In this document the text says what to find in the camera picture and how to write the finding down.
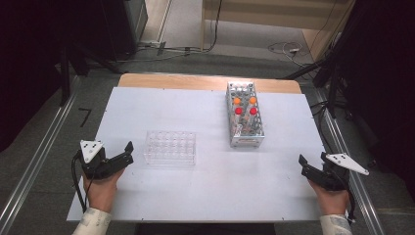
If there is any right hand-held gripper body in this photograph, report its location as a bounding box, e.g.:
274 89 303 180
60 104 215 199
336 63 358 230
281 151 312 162
302 152 371 193

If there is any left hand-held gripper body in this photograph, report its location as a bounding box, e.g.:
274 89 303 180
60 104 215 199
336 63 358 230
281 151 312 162
78 139 127 181

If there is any clear acrylic tube rack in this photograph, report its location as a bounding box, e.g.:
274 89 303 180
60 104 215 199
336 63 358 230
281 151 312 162
143 129 198 166

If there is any metal tube rack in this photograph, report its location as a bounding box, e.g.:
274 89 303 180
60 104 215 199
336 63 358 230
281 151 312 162
224 80 266 149

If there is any person's right hand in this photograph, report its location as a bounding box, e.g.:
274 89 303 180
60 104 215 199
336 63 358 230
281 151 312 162
307 179 351 216

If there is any person's left hand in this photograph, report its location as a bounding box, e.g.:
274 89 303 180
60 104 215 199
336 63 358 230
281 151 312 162
81 168 126 213

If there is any black stand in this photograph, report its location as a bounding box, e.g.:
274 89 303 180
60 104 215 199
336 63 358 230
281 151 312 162
58 42 125 108
283 48 347 119

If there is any white board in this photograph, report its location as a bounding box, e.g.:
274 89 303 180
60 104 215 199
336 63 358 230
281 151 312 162
67 86 350 223

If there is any wooden table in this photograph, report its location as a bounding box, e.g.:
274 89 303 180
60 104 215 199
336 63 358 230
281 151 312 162
116 72 302 95

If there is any dark curtain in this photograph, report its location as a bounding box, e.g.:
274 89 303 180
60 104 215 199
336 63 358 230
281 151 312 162
339 0 415 197
0 0 101 153

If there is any black cabinet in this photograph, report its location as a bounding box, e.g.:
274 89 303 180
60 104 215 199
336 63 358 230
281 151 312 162
97 0 149 62

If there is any light wooden furniture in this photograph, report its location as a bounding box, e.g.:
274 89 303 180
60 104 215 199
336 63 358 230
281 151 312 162
199 0 356 62

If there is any left hand-held gripper black cable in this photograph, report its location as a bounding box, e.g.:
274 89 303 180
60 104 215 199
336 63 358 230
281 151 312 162
70 151 91 213

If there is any hand-held gripper black cable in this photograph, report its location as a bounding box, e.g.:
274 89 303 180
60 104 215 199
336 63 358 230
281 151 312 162
345 172 357 226
70 151 91 213

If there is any metal floor rail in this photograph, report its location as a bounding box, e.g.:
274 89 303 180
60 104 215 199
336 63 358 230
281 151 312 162
0 76 82 235
312 87 387 235

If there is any black floor cable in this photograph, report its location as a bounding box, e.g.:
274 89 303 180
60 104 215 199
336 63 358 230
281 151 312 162
309 100 345 188
136 0 224 55

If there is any right hand-held gripper black cable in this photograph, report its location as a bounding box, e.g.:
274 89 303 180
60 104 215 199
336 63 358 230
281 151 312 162
345 172 357 226

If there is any white floor cable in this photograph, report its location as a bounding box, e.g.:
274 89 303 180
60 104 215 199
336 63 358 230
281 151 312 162
267 40 315 67

